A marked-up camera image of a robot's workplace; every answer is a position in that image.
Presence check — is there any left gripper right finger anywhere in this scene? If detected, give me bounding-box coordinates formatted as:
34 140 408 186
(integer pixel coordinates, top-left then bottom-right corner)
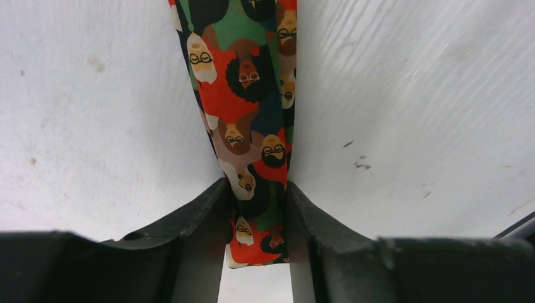
286 182 534 302

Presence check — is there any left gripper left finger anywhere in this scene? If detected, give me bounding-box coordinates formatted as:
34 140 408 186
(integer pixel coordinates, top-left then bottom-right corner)
1 179 232 302

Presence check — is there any colourful faces patterned tie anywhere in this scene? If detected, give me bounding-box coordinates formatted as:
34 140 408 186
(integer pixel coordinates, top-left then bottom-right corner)
169 0 298 269

